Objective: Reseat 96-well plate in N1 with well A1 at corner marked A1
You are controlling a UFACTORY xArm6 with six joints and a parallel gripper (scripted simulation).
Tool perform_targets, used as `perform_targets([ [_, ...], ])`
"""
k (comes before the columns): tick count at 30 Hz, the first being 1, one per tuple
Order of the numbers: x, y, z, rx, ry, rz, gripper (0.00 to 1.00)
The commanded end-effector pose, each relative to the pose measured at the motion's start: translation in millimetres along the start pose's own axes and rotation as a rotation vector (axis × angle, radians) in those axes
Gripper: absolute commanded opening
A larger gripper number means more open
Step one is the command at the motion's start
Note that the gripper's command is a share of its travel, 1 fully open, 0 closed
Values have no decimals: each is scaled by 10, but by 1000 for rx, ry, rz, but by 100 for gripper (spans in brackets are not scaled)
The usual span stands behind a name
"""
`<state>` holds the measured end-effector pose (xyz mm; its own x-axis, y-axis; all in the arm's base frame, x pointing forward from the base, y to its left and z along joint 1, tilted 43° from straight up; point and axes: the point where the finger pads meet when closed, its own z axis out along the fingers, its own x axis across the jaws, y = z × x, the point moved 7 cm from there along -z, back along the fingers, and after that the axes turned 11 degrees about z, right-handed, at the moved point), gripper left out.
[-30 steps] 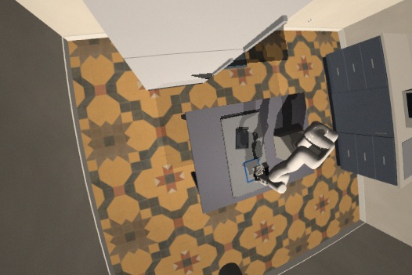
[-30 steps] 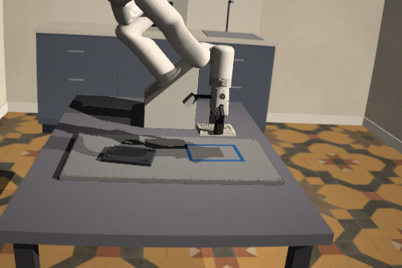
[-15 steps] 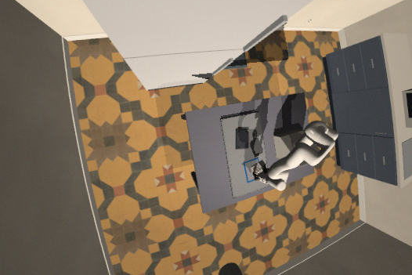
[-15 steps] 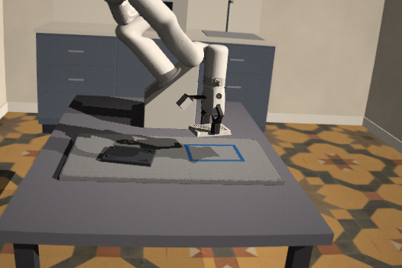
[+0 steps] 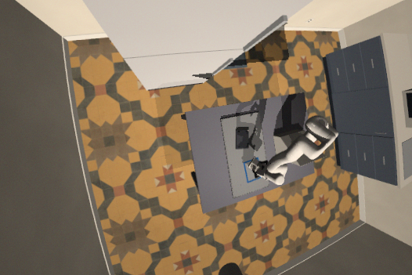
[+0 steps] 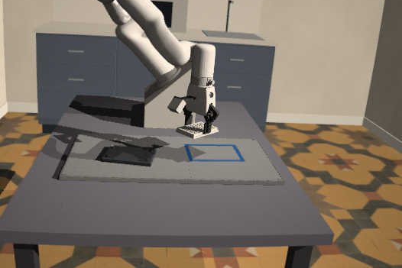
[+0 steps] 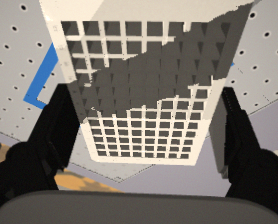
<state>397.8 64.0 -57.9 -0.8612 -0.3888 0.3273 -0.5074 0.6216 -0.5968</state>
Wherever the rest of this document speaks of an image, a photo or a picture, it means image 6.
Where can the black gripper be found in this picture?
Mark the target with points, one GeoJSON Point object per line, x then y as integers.
{"type": "Point", "coordinates": [203, 104]}

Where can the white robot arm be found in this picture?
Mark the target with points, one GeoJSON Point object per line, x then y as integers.
{"type": "Point", "coordinates": [166, 51]}

